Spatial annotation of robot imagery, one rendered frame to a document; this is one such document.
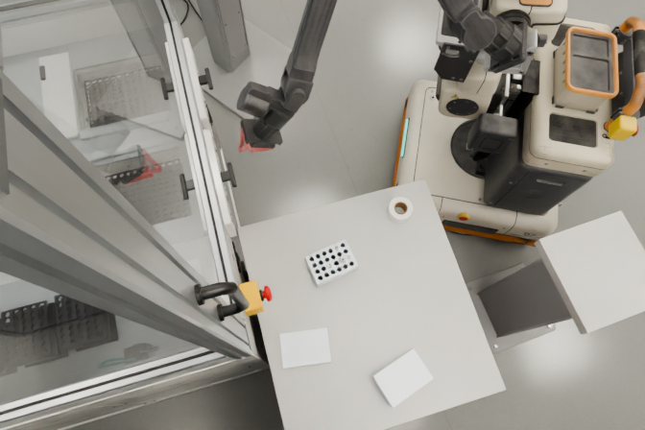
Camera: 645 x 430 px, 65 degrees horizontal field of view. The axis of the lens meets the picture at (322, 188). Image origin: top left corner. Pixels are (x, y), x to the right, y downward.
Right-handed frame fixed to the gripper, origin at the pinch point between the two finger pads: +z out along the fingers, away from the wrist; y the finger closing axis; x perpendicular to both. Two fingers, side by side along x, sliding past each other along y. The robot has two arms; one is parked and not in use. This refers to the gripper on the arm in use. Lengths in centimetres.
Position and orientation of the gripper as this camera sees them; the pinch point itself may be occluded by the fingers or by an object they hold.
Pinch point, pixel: (246, 149)
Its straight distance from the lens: 133.1
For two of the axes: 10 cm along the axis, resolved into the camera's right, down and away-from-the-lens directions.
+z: -5.6, 4.3, 7.1
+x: 2.8, 9.0, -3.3
